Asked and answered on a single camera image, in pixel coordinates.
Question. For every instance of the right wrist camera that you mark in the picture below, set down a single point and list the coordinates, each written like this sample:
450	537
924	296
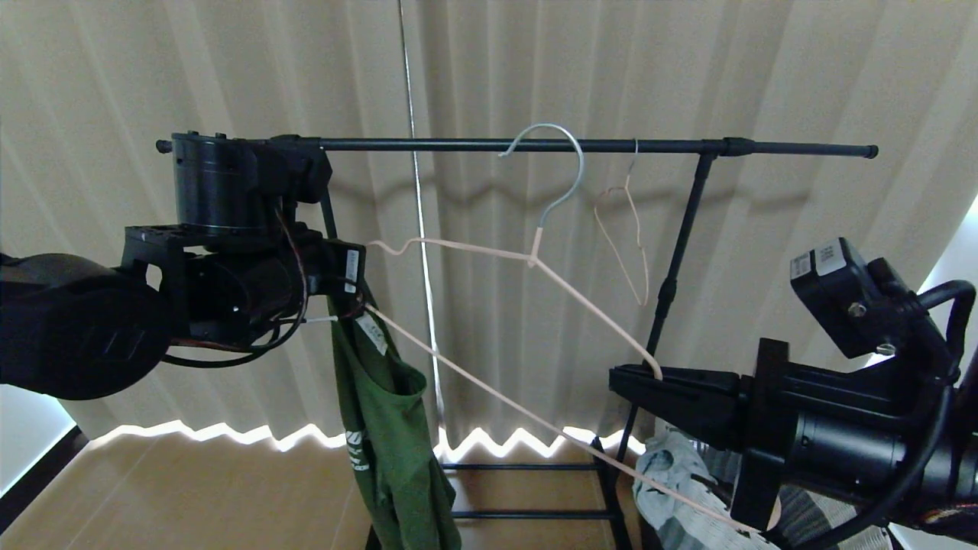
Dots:
840	298

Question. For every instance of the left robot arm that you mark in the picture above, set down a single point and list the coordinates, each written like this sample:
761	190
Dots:
76	328

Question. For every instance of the beige curtain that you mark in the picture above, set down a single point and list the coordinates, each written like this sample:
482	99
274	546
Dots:
114	76

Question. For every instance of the green long-sleeved shirt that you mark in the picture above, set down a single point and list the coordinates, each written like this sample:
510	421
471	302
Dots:
390	443

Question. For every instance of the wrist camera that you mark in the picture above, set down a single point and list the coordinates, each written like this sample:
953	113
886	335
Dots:
302	172
840	298

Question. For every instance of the white laundry basket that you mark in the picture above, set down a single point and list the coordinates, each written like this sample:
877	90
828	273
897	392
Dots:
810	523

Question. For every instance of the pale grey printed garment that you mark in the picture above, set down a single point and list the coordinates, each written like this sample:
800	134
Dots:
672	489

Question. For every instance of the black clothes rack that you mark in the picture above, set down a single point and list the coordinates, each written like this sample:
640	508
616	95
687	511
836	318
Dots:
458	144

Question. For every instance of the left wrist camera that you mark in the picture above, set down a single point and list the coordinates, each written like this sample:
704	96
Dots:
302	172

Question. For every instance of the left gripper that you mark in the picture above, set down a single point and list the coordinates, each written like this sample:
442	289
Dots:
244	294

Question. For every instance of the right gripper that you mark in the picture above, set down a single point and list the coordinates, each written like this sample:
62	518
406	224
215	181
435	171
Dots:
840	435

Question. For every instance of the pink clothes hanger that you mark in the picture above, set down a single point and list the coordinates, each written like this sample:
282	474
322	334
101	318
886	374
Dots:
620	262
474	247

